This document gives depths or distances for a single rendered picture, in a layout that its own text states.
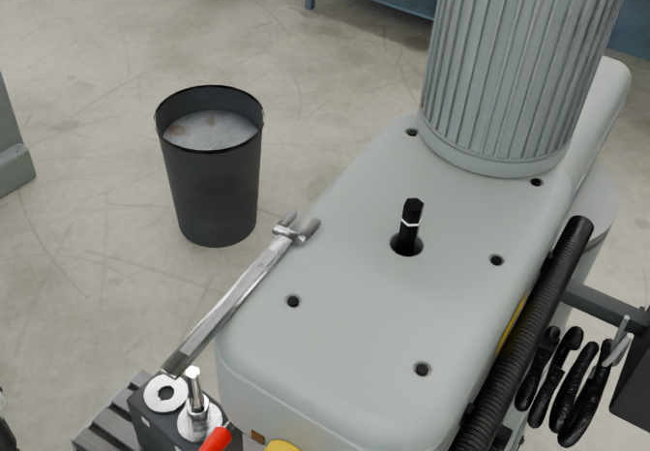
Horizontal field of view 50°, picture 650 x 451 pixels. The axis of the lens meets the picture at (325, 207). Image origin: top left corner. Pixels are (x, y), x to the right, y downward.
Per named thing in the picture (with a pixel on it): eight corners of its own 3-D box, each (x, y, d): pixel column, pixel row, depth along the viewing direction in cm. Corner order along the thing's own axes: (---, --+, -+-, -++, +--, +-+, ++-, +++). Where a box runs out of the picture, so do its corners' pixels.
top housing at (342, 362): (402, 541, 69) (427, 466, 58) (196, 410, 79) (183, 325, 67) (553, 253, 99) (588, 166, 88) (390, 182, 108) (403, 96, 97)
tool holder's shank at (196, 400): (208, 402, 137) (204, 370, 129) (197, 413, 135) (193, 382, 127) (195, 393, 138) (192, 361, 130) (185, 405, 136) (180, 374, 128)
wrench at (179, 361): (185, 387, 63) (184, 382, 62) (150, 368, 64) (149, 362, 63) (320, 225, 78) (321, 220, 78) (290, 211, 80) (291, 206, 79)
